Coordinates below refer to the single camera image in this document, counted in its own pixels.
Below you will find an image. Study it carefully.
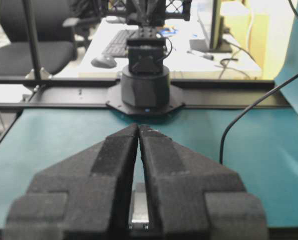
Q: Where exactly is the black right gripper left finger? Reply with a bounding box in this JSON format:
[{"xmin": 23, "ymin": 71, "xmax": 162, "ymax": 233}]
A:
[{"xmin": 4, "ymin": 124, "xmax": 139, "ymax": 240}]

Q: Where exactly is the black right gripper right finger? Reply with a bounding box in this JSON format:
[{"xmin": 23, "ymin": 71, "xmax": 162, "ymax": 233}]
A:
[{"xmin": 139, "ymin": 125, "xmax": 268, "ymax": 240}]

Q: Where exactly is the black USB cable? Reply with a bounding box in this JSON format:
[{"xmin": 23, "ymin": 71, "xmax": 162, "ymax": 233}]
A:
[{"xmin": 220, "ymin": 0, "xmax": 298, "ymax": 165}]

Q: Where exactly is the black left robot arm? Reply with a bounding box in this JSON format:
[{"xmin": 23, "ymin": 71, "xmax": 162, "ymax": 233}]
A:
[{"xmin": 100, "ymin": 0, "xmax": 191, "ymax": 116}]

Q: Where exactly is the white desk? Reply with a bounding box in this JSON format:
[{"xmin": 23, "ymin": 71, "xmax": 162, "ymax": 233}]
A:
[{"xmin": 77, "ymin": 19, "xmax": 262, "ymax": 80}]

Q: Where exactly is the grey computer mouse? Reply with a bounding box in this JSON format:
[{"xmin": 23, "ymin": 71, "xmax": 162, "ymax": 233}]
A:
[{"xmin": 91, "ymin": 55, "xmax": 117, "ymax": 69}]

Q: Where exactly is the black keyboard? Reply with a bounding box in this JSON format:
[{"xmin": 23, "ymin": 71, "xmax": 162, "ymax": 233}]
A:
[{"xmin": 102, "ymin": 29, "xmax": 136, "ymax": 58}]

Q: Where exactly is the computer monitor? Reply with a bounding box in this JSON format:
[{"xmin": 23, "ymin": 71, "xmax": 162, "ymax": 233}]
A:
[{"xmin": 197, "ymin": 0, "xmax": 232, "ymax": 53}]

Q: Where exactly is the black office chair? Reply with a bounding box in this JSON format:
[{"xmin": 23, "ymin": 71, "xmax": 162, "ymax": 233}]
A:
[{"xmin": 0, "ymin": 0, "xmax": 90, "ymax": 77}]

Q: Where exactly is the black aluminium frame rail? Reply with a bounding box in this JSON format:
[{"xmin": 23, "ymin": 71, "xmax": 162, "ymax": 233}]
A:
[{"xmin": 0, "ymin": 77, "xmax": 293, "ymax": 111}]

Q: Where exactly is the black vertical frame post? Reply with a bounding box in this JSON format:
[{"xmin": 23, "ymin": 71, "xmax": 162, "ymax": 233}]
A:
[{"xmin": 22, "ymin": 0, "xmax": 42, "ymax": 81}]

